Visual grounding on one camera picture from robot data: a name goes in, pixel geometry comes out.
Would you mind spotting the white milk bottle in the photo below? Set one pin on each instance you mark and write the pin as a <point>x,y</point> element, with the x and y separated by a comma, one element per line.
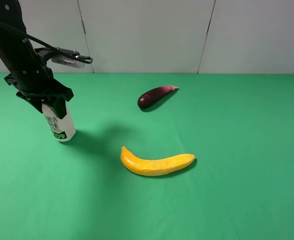
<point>62,129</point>

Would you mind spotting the purple eggplant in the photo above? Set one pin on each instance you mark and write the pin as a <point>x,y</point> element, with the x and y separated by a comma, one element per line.
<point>152,96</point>

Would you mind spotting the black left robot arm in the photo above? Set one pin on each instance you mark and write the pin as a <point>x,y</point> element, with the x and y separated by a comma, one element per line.
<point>16,50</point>

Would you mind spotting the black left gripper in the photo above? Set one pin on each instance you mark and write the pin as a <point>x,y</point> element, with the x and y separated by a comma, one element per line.
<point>36,85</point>

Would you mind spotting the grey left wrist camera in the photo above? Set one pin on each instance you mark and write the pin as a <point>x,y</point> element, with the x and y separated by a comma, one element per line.
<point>66,61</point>

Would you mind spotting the yellow banana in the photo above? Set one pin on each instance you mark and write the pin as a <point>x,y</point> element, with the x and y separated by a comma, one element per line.
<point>156,167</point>

